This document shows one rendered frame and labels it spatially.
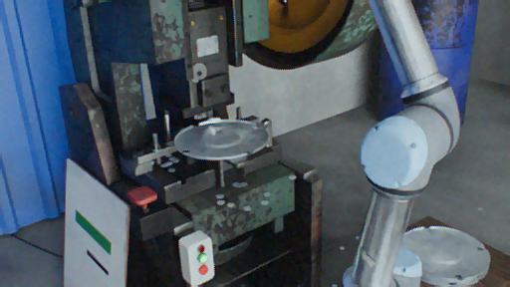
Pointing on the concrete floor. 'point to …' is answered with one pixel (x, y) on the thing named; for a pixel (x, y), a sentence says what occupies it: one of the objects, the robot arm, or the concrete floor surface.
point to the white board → (94, 231)
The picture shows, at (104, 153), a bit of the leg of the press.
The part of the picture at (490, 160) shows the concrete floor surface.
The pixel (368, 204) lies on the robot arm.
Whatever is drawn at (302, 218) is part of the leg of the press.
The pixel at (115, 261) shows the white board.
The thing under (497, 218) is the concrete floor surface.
